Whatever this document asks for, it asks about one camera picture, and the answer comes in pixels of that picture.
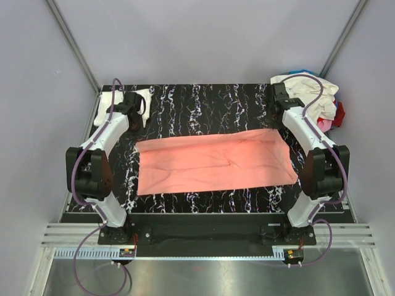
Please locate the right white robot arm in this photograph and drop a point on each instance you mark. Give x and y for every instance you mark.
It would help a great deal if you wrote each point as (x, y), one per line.
(324, 172)

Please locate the salmon pink t shirt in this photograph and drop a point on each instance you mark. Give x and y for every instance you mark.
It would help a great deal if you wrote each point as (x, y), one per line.
(216, 162)

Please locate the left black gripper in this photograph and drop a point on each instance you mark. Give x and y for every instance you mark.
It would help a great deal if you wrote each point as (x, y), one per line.
(140, 119)

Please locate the aluminium frame post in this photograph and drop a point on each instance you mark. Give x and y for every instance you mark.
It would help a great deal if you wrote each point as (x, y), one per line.
(343, 36)
(72, 43)

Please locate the crumpled cream t shirt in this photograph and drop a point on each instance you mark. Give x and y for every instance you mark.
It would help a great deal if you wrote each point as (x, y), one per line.
(307, 87)

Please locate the right aluminium frame post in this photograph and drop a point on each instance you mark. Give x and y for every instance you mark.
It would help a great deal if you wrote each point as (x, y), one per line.
(343, 36)

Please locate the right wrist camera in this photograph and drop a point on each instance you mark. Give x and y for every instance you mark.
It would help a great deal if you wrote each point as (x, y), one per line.
(281, 98)

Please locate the red garment in pile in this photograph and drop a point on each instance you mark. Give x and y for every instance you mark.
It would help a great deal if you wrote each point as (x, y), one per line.
(339, 117)

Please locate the slotted grey cable duct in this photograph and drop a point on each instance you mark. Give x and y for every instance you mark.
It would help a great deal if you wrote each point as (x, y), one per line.
(111, 253)

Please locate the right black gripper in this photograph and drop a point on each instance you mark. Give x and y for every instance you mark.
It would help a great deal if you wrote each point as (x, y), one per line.
(274, 125)

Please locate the right aluminium rail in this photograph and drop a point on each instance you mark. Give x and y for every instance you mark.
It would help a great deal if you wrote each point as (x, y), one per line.
(346, 231)

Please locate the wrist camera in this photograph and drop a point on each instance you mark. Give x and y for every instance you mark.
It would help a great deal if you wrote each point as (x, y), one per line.
(132, 101)
(281, 98)

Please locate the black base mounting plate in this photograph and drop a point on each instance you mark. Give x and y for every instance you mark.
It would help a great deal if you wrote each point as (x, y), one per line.
(207, 235)

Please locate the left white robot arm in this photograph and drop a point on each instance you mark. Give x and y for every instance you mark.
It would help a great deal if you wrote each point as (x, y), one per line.
(90, 177)

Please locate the blue garment in pile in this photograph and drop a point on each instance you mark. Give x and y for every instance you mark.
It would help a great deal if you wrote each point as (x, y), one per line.
(302, 71)

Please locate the pink garment in pile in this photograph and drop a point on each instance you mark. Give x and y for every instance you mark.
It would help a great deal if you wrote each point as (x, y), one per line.
(324, 125)

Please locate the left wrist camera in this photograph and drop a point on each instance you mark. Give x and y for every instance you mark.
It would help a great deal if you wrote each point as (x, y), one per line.
(132, 101)

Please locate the left aluminium frame post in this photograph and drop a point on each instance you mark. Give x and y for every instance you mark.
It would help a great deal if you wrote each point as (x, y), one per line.
(72, 43)

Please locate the folded white t shirt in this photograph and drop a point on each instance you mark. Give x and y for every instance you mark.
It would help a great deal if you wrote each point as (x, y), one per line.
(106, 99)

